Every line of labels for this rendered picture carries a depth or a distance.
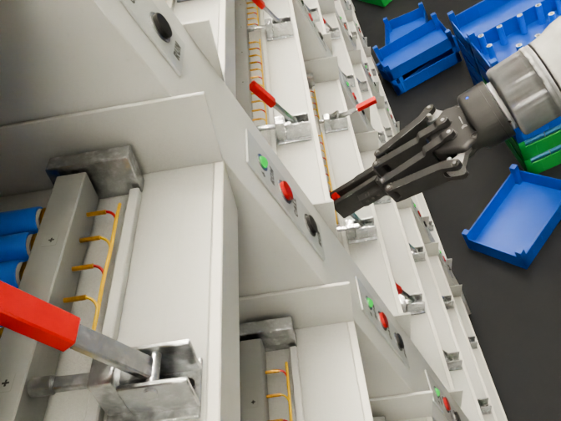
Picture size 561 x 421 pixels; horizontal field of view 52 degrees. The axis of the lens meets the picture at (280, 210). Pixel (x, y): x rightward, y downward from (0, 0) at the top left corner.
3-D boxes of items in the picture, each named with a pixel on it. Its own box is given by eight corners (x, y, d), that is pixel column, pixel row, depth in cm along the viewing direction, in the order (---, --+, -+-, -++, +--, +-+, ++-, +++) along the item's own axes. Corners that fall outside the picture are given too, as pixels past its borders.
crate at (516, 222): (518, 180, 190) (512, 163, 185) (578, 194, 175) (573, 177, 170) (467, 248, 183) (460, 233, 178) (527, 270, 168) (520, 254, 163)
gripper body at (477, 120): (527, 146, 67) (455, 187, 71) (502, 107, 73) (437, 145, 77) (501, 104, 63) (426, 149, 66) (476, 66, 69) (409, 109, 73)
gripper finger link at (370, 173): (373, 169, 74) (372, 166, 75) (329, 196, 77) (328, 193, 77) (386, 183, 76) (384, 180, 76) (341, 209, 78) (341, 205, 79)
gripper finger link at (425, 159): (464, 144, 71) (468, 151, 70) (389, 195, 75) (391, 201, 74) (450, 124, 69) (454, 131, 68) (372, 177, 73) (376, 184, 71)
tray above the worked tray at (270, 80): (293, 15, 103) (282, -65, 94) (341, 269, 59) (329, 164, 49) (183, 34, 104) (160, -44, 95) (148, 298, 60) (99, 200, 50)
